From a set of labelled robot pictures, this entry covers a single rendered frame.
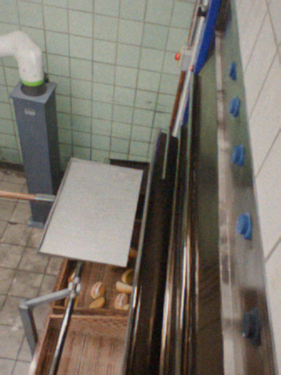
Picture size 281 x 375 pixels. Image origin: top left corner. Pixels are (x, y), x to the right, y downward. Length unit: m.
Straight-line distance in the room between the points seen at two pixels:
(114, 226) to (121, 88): 1.32
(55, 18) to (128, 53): 0.48
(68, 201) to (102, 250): 0.31
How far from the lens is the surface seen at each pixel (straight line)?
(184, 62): 2.20
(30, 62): 2.20
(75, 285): 1.52
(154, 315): 1.23
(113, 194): 1.77
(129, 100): 2.79
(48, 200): 1.74
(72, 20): 2.60
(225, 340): 0.70
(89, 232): 1.65
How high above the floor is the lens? 2.52
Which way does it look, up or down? 48 degrees down
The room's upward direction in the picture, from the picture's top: 10 degrees clockwise
